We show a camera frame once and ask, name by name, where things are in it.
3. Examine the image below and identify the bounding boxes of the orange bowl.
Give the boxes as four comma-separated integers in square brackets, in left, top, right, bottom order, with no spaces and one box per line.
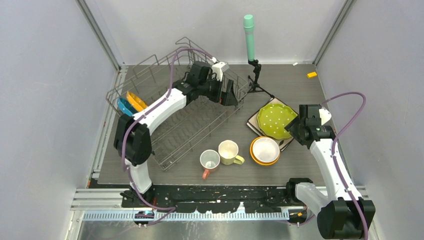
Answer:
[249,136,281,167]

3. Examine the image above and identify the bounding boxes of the small yellow block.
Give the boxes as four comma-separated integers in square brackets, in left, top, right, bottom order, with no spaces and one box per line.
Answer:
[306,71,318,79]

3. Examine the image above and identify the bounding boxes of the orange polka dot plate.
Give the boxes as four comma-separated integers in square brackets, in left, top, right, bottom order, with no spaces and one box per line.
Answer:
[126,91,148,113]

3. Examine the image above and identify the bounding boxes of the grey wire dish rack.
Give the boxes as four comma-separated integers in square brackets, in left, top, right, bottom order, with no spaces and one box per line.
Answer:
[106,37,249,171]

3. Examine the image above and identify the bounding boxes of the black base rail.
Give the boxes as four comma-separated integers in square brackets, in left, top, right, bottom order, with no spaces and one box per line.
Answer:
[120,185,301,214]

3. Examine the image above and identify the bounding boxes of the square floral plate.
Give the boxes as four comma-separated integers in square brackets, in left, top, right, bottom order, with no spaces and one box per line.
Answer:
[246,98,298,151]

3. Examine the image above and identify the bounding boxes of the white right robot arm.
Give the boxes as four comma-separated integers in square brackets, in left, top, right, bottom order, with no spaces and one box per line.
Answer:
[285,104,376,240]

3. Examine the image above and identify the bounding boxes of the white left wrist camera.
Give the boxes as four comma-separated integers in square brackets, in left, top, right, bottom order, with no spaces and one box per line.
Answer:
[211,61,229,82]

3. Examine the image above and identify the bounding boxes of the green microphone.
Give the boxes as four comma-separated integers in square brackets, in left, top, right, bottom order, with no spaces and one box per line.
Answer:
[243,14,255,62]

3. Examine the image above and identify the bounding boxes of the white bowl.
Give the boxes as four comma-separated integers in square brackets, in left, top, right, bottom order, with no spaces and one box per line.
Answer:
[252,136,280,163]

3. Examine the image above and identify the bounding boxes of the green polka dot plate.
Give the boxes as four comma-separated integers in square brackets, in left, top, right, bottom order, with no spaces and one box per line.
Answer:
[256,103,298,140]

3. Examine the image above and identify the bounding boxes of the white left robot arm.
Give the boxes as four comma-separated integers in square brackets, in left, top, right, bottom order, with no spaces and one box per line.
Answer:
[113,61,239,207]

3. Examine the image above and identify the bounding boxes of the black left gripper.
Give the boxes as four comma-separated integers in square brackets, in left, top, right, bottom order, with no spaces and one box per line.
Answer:
[198,74,238,106]

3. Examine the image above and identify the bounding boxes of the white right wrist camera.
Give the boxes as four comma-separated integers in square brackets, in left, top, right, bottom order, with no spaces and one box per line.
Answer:
[319,106,332,125]

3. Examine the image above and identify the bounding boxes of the blue polka dot plate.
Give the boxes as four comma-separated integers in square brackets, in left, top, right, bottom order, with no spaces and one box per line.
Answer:
[117,97,137,116]

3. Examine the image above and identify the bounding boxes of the yellow green mug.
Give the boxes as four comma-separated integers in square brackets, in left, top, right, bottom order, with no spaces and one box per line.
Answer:
[218,140,245,165]

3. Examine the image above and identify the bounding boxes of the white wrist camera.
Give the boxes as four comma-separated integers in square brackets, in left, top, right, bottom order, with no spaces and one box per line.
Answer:
[319,106,332,125]
[211,61,229,82]

